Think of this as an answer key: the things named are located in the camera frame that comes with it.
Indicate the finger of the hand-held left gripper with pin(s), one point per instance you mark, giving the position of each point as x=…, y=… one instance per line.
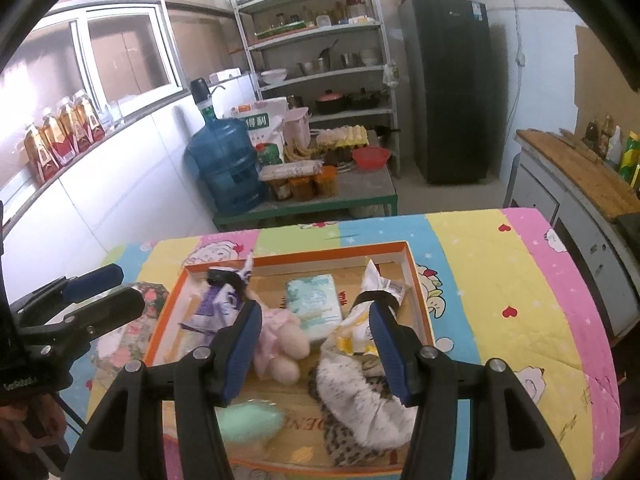
x=95, y=280
x=117, y=307

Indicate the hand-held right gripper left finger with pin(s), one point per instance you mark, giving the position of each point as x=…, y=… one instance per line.
x=242, y=355

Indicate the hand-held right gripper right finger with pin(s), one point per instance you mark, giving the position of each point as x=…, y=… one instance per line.
x=395, y=355

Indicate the pink dress plush doll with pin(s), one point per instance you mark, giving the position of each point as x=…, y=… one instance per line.
x=285, y=345

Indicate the purple dress plush doll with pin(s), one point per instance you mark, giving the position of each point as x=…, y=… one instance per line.
x=215, y=307

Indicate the plastic packet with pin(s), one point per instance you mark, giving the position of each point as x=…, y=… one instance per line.
x=352, y=320

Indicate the white floral cloth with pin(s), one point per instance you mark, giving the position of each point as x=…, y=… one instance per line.
x=355, y=400

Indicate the mint green soft packet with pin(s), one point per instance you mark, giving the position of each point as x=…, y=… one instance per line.
x=250, y=422

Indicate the golden cardboard box tray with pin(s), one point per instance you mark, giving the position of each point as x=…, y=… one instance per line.
x=300, y=395

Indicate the small pocket tissue pack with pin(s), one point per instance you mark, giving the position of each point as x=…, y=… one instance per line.
x=312, y=307

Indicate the leopard print cloth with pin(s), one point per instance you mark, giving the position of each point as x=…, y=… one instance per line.
x=350, y=452

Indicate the floral tissue pack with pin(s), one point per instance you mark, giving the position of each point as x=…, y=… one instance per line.
x=125, y=347

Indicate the colourful cartoon tablecloth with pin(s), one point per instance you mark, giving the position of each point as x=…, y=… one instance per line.
x=490, y=285

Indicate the drinking glass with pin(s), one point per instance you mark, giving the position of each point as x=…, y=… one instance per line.
x=114, y=115

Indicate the orange pickle jar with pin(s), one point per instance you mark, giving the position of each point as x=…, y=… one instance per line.
x=303, y=188
x=281, y=190
x=327, y=182

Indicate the low green table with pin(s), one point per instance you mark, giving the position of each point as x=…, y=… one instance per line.
x=360, y=185

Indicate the blue water jug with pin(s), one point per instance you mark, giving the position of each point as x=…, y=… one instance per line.
x=225, y=160

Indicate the long noodle packet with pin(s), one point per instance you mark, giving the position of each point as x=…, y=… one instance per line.
x=292, y=170

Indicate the red plastic basin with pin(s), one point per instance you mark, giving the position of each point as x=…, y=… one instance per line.
x=370, y=158

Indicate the banana bunch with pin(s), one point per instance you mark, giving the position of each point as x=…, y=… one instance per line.
x=300, y=152

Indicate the black water pump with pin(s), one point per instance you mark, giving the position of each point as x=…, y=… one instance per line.
x=200, y=92

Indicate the egg cartons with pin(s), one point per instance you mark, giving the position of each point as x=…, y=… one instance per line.
x=345, y=136

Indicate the white printed sack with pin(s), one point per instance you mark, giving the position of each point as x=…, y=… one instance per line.
x=262, y=127

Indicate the aluminium sliding window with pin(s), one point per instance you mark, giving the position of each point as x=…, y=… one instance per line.
x=125, y=50

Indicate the pink white plastic container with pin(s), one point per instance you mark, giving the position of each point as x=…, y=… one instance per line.
x=296, y=127

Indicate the wooden chopping board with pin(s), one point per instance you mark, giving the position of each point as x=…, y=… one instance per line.
x=575, y=175

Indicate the black wok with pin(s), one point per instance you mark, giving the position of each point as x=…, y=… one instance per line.
x=362, y=100

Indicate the dark refrigerator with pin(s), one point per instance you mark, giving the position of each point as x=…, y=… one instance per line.
x=445, y=100

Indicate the red cooking pot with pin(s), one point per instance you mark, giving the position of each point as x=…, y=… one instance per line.
x=330, y=102

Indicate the black induction cooker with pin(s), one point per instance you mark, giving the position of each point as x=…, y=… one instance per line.
x=630, y=227

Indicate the white bowls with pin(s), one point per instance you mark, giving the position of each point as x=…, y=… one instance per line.
x=273, y=76

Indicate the kitchen knife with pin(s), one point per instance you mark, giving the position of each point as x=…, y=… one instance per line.
x=580, y=146

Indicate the dark sauce bottle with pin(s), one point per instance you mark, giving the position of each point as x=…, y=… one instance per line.
x=592, y=137

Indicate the steel bowl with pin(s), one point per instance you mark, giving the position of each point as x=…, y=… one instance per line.
x=312, y=66

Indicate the white condiment bottle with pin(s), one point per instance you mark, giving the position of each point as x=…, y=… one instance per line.
x=614, y=147

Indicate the green tray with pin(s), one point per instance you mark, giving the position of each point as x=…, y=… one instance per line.
x=280, y=31

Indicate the red lid plastic jar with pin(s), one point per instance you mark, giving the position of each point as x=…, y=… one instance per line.
x=356, y=7

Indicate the white wall socket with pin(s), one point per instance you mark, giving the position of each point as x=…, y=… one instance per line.
x=521, y=58

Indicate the cardboard wall sheet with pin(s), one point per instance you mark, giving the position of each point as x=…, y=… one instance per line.
x=605, y=80

